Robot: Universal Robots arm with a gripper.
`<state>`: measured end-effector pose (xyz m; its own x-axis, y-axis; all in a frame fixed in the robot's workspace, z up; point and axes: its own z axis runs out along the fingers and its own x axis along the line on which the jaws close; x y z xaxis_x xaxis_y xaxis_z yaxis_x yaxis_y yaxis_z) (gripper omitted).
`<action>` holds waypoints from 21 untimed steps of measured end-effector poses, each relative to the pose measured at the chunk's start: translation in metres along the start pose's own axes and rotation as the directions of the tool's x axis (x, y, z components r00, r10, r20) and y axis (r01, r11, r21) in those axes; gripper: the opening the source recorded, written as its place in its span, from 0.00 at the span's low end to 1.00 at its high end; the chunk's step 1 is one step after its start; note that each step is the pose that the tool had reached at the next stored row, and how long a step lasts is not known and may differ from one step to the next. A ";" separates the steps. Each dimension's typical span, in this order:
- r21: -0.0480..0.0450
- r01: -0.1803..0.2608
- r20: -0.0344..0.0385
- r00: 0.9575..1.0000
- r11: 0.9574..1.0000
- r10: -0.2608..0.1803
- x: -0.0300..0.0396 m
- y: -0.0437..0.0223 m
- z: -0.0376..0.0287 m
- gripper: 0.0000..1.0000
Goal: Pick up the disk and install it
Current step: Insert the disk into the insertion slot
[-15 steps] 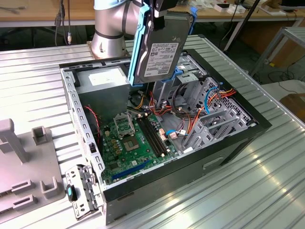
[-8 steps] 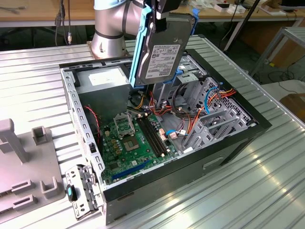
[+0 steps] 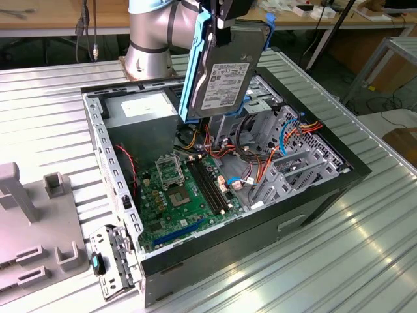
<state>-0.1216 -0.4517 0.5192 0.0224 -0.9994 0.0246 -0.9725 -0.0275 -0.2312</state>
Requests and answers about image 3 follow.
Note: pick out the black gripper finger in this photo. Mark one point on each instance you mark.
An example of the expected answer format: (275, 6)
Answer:
(223, 37)

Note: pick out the hard disk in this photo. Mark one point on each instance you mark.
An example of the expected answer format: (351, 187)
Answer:
(224, 75)

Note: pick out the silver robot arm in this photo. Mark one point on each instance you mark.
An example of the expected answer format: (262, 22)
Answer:
(146, 32)

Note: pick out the grey metal disk bay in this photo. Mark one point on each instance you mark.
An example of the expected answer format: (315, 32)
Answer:
(277, 192)

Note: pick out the small white box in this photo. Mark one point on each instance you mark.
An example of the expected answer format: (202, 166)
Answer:
(322, 13)
(301, 12)

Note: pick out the grey metal drive cage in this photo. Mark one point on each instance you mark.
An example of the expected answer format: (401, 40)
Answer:
(221, 133)

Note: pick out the black tripod pole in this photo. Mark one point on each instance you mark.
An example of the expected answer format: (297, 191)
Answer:
(331, 32)

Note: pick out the grey power supply unit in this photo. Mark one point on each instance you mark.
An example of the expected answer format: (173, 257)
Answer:
(143, 137)

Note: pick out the black RAM slot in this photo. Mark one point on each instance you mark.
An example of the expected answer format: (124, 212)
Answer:
(203, 188)
(212, 184)
(208, 186)

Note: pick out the long wooden desk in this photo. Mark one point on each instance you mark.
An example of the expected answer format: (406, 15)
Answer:
(49, 16)

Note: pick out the green motherboard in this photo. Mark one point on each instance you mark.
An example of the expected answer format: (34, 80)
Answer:
(169, 221)

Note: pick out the blue expansion slot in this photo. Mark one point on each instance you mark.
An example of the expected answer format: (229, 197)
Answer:
(179, 232)

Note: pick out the brown cardboard box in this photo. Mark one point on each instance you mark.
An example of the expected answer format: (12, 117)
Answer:
(402, 143)

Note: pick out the black open PC case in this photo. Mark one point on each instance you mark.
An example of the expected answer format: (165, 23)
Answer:
(228, 257)

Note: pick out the metal hinged card retainer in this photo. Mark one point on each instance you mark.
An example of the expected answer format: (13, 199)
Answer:
(101, 239)

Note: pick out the black latch with blue button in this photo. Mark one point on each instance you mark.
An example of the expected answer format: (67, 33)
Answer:
(95, 262)

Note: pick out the grey parts rack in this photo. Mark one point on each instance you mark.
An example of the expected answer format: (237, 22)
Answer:
(39, 234)

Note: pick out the aluminium frame table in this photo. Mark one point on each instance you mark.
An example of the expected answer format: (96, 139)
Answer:
(404, 42)

